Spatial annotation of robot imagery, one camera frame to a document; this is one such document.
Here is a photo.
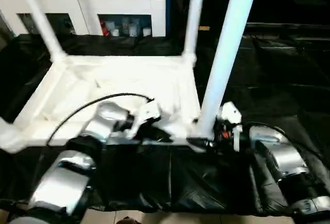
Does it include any white plastic table leg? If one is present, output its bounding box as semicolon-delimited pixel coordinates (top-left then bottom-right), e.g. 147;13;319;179
184;0;206;63
14;0;68;62
197;0;261;141
0;117;28;155

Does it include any white cabinet with glass doors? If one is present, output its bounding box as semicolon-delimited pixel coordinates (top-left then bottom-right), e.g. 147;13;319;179
0;0;167;38

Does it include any white plastic table top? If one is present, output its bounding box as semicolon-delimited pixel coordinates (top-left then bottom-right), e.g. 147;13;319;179
0;53;207;155

